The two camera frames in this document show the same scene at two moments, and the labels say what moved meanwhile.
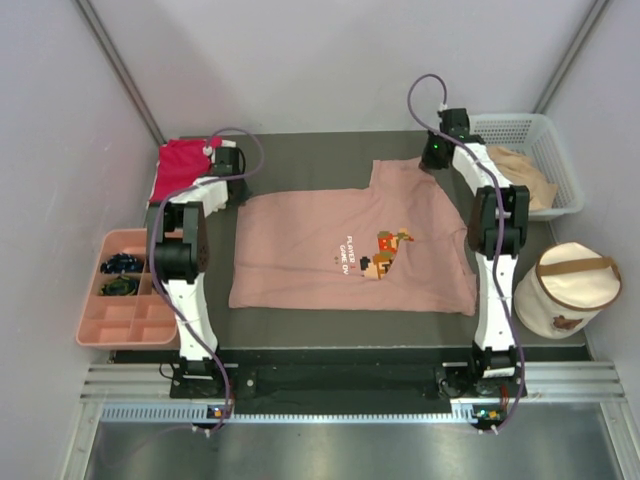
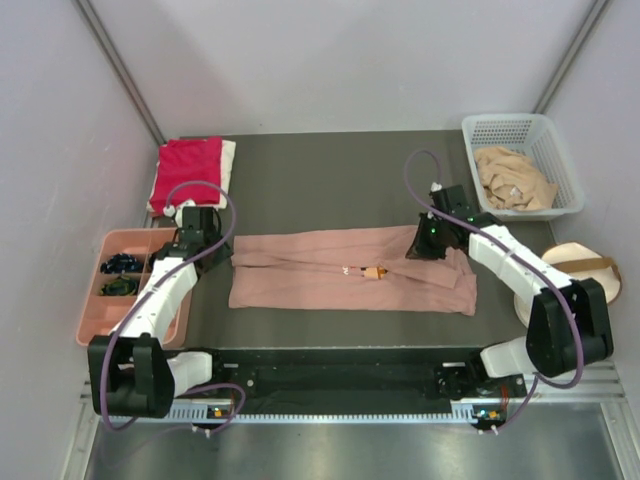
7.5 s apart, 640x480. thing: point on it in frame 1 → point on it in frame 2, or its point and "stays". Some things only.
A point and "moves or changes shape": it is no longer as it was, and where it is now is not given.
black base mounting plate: [346, 381] stays
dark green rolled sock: [121, 285] stays
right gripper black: [426, 161] → [419, 249]
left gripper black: [241, 197] → [222, 254]
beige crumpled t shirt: [521, 170] stays
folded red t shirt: [181, 162] stays
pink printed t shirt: [396, 247] moves or changes shape
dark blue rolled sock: [122, 263] stays
